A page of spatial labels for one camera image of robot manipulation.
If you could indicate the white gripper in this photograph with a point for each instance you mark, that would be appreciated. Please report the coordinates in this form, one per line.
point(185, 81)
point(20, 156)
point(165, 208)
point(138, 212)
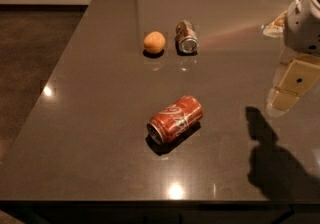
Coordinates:
point(302, 26)

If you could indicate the red coke can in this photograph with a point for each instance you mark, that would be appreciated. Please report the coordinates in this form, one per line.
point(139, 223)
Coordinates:
point(169, 123)

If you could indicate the orange fruit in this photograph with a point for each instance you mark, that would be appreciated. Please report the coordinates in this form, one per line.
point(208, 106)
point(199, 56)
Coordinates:
point(154, 42)

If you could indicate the silver brown soda can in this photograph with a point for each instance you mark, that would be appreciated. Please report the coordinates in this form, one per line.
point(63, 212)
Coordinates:
point(186, 37)

